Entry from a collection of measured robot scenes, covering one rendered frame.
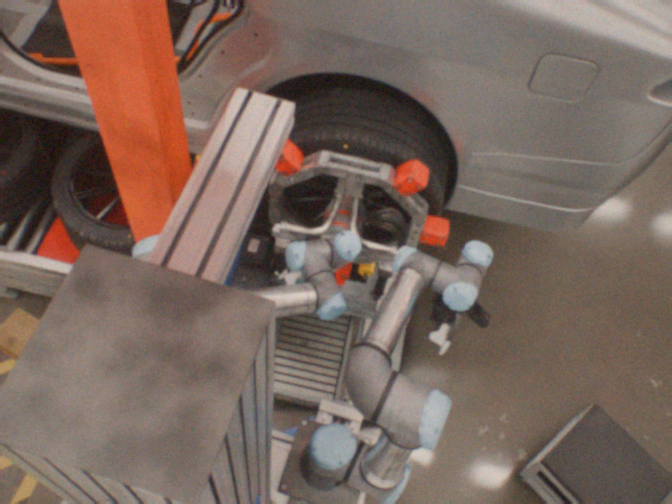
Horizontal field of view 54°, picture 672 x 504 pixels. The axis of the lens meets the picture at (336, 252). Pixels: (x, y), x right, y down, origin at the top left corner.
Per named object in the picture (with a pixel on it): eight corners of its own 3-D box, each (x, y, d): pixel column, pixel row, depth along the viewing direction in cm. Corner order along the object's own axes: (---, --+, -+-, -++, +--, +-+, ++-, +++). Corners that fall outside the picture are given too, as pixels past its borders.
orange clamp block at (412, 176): (409, 179, 215) (429, 169, 208) (406, 198, 211) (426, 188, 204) (394, 168, 211) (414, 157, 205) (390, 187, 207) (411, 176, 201)
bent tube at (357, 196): (403, 209, 217) (409, 190, 208) (394, 258, 207) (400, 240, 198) (351, 198, 218) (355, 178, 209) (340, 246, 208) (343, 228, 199)
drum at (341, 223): (364, 220, 238) (369, 197, 226) (353, 270, 227) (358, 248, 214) (326, 212, 238) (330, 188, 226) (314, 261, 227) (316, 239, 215)
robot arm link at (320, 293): (164, 327, 136) (357, 300, 163) (151, 283, 141) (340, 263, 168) (152, 353, 144) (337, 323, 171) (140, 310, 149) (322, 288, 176)
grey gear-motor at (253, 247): (284, 253, 309) (287, 211, 279) (261, 333, 287) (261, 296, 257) (247, 245, 309) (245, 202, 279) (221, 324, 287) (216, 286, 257)
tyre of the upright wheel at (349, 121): (263, 74, 222) (285, 194, 278) (244, 125, 210) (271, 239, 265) (459, 95, 212) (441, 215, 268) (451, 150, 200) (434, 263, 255)
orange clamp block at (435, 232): (420, 224, 235) (445, 230, 234) (417, 242, 230) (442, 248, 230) (424, 213, 229) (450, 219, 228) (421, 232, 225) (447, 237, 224)
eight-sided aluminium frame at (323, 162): (408, 260, 254) (440, 174, 208) (406, 275, 251) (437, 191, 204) (272, 230, 256) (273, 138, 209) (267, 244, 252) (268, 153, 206)
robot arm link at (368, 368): (319, 406, 141) (396, 262, 174) (365, 429, 140) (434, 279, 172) (329, 378, 133) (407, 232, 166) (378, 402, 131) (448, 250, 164)
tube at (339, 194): (345, 196, 218) (348, 177, 209) (333, 244, 208) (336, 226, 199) (293, 185, 218) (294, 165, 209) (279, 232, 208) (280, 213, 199)
